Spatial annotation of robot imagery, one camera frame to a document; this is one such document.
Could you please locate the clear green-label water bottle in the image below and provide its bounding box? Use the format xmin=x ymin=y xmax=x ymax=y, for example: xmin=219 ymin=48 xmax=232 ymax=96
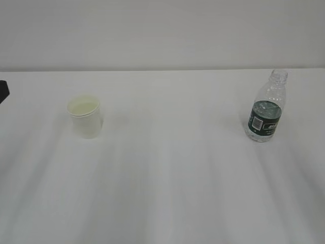
xmin=246 ymin=69 xmax=288 ymax=142

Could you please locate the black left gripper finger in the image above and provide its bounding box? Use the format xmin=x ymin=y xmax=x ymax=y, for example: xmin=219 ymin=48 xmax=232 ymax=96
xmin=0 ymin=80 xmax=10 ymax=103

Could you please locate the white paper cup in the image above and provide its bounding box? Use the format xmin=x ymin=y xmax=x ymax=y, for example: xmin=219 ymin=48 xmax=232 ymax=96
xmin=67 ymin=95 xmax=102 ymax=139

